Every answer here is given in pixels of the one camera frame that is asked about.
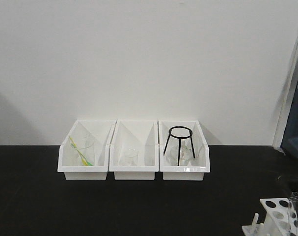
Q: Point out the white storage bin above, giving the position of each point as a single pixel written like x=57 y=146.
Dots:
x=198 y=167
x=137 y=134
x=102 y=132

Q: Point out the left white storage bin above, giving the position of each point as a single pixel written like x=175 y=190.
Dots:
x=102 y=132

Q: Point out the glass beaker in bin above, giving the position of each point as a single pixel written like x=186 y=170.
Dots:
x=86 y=146
x=130 y=157

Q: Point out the glass beaker in middle bin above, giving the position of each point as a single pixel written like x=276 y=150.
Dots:
x=130 y=157

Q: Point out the white test tube rack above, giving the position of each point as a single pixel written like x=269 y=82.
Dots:
x=276 y=220

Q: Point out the clear glass test tube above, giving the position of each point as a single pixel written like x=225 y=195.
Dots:
x=293 y=216

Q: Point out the glass flask in right bin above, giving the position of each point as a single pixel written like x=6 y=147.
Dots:
x=183 y=159

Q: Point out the black wire tripod stand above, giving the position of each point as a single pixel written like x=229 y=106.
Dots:
x=179 y=136

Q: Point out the glass beaker in left bin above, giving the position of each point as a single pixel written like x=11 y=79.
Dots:
x=86 y=146

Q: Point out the yellow green stirring stick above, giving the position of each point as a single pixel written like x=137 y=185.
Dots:
x=83 y=158

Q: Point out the right white storage bin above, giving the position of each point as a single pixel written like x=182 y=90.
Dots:
x=198 y=167

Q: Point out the middle white storage bin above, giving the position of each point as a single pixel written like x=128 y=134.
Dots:
x=137 y=134

